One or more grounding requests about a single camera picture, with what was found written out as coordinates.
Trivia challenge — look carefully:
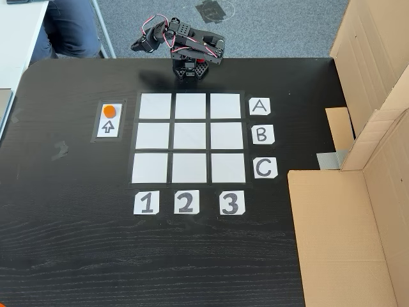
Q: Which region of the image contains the white nine-square grid sheet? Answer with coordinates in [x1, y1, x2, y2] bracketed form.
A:
[127, 90, 249, 186]

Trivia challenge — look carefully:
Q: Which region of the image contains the white metal desk leg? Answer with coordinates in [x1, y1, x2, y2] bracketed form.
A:
[90, 0, 117, 59]

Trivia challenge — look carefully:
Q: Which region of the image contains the black floor tape patch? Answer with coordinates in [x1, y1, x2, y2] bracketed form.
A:
[195, 0, 229, 25]

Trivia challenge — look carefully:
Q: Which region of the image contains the person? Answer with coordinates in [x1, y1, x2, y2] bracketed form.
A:
[29, 0, 102, 60]

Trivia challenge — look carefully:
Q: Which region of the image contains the white arrow paper sheet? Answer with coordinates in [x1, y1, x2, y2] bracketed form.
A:
[95, 102, 123, 139]

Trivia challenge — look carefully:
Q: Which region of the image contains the white desk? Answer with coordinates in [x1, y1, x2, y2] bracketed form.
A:
[0, 0, 50, 90]

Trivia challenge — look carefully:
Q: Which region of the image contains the paper sheet letter A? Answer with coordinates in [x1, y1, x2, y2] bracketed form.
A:
[249, 98, 272, 116]

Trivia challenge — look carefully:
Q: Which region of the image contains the paper sheet letter B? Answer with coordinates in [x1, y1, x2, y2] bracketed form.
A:
[251, 124, 276, 145]

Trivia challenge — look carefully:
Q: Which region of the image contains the grey flat board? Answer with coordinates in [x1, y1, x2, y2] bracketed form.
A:
[0, 88, 15, 137]

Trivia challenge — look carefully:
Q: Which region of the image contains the paper sheet number 1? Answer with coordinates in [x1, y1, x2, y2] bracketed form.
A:
[133, 191, 160, 216]

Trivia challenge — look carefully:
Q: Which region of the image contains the paper sheet number 2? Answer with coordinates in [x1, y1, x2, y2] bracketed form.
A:
[173, 189, 201, 215]

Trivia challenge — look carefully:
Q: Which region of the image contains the paper sheet letter C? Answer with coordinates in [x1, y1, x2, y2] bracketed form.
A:
[252, 157, 279, 180]

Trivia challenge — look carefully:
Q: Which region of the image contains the paper sheet number 3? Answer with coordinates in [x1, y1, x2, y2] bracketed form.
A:
[219, 190, 247, 216]

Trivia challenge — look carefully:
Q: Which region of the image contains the brown cardboard panel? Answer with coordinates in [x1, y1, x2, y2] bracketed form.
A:
[287, 108, 409, 307]
[325, 0, 409, 172]

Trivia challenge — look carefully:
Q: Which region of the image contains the red white servo wire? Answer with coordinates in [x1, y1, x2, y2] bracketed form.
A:
[141, 14, 171, 49]

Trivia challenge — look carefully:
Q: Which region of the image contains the grey duct tape strip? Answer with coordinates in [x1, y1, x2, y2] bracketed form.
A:
[316, 149, 350, 171]

